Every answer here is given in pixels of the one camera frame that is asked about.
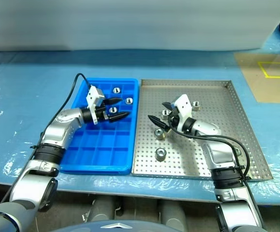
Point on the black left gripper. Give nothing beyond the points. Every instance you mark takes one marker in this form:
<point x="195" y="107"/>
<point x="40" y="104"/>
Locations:
<point x="100" y="112"/>

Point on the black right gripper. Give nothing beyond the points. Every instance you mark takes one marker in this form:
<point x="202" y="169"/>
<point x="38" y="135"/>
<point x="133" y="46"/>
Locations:
<point x="175" y="119"/>

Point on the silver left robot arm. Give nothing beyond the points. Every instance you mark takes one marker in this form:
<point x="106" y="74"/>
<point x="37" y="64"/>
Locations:
<point x="55" y="130"/>

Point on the blue compartment tray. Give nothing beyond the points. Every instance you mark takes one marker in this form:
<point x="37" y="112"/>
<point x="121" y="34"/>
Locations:
<point x="101" y="149"/>

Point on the perforated metal tray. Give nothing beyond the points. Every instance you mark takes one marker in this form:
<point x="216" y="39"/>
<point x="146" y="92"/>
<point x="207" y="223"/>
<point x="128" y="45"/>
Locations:
<point x="214" y="108"/>

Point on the white backdrop board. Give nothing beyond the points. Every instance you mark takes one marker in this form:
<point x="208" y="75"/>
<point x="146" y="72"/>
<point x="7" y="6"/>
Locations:
<point x="130" y="24"/>

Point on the blue plastic table cover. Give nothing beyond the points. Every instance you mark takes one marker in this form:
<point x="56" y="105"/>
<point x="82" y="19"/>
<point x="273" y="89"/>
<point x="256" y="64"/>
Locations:
<point x="21" y="96"/>

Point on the grey rounded shape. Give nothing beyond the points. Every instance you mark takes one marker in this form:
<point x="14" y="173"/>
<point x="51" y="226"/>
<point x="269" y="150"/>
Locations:
<point x="103" y="207"/>
<point x="173" y="211"/>

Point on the beige mat with yellow lines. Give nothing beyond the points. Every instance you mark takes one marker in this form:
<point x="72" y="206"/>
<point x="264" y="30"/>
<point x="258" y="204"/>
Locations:
<point x="263" y="89"/>

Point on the blue-grey robot torso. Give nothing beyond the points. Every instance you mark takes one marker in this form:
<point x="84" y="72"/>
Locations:
<point x="115" y="226"/>

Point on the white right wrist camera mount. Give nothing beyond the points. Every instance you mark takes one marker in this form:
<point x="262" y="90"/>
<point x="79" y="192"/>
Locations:
<point x="183" y="104"/>

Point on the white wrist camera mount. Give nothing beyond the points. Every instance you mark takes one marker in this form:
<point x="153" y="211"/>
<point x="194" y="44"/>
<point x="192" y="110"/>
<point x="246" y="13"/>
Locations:
<point x="92" y="95"/>
<point x="183" y="104"/>

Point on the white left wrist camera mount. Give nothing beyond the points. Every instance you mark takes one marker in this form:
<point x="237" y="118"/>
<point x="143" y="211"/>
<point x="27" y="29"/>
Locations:
<point x="92" y="95"/>

